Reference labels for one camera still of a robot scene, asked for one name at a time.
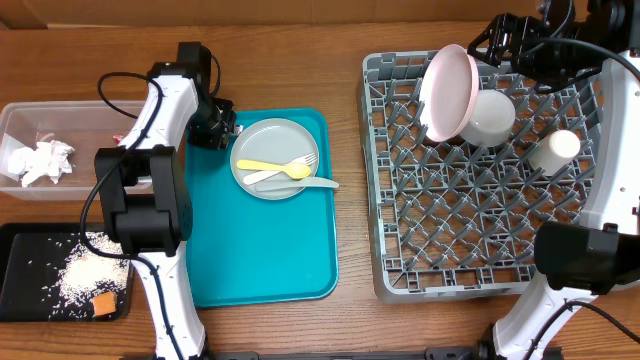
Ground grey plate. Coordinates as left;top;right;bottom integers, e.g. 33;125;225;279
230;118;319;200

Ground grey dishwasher rack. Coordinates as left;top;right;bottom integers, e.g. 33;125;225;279
358;51;603;304

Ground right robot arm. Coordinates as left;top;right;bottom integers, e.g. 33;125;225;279
467;1;639;359

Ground yellow plastic spoon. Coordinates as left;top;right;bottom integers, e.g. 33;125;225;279
236;159;311;180

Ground white paper cup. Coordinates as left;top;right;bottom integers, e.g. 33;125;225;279
529;130;581;176

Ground grey bowl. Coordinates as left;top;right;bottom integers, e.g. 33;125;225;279
460;90;515;147

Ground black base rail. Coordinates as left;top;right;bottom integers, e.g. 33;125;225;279
208;346;495;360

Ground teal serving tray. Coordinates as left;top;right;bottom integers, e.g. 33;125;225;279
185;108;338;308

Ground light blue plastic knife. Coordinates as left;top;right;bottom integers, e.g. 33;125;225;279
254;177;339;192

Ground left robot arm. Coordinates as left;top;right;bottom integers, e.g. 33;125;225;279
87;42;236;359

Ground orange food cube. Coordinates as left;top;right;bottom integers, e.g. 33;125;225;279
92;291;117;317

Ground white napkin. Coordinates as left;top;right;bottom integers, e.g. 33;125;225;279
7;140;75;187

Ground spilled rice grains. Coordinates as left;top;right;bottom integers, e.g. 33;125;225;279
22;232;131;322

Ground white pink-rimmed plate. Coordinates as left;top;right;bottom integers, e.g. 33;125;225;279
419;44;479;142

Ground black waste tray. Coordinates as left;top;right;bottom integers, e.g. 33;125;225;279
1;223;134;322

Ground clear plastic bin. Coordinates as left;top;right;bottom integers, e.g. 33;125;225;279
1;101;135;201

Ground white plastic fork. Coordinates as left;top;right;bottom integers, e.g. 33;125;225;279
236;153;317;185

